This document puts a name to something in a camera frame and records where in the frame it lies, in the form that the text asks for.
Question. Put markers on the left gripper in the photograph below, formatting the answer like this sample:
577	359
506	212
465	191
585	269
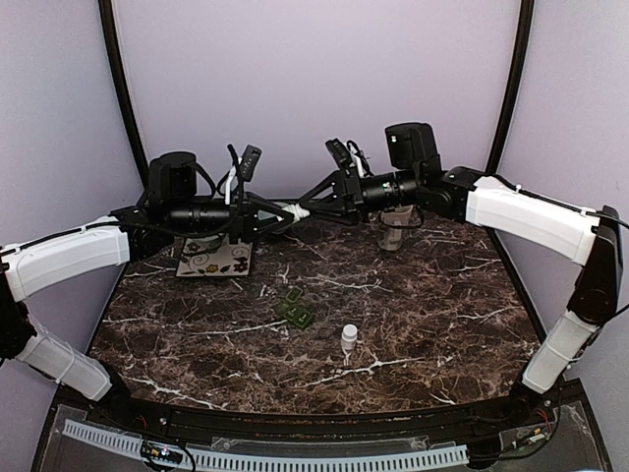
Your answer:
244	223

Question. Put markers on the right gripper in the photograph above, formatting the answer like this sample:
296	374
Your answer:
353	207

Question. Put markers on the white pill bottle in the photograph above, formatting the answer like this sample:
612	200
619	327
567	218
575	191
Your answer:
349	337
299	213

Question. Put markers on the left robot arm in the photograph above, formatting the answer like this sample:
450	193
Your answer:
170	207

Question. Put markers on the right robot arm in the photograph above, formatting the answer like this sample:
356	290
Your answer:
589	238

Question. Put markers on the square floral ceramic plate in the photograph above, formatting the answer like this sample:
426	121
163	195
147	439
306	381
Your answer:
228	260

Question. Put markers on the left teal ceramic bowl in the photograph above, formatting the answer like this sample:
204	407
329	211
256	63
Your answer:
207	243

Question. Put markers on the cream coral-print mug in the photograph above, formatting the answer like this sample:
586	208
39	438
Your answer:
393	223

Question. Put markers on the small green circuit board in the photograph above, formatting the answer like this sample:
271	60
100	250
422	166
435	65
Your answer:
158	453

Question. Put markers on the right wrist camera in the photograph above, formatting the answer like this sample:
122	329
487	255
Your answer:
347	155

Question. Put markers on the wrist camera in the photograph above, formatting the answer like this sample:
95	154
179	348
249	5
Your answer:
243	173
347	155

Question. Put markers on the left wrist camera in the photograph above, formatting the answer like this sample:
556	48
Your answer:
243	173

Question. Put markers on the black front table rail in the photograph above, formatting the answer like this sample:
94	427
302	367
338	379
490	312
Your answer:
306	403

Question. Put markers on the left black frame post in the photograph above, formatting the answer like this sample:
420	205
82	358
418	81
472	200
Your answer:
121	87

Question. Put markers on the black frame post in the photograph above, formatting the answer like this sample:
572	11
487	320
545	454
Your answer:
121	87
512	87

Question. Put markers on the white slotted cable duct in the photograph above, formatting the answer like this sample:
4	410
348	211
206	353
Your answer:
200	459

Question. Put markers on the right black frame post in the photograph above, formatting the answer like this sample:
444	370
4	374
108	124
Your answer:
512	87

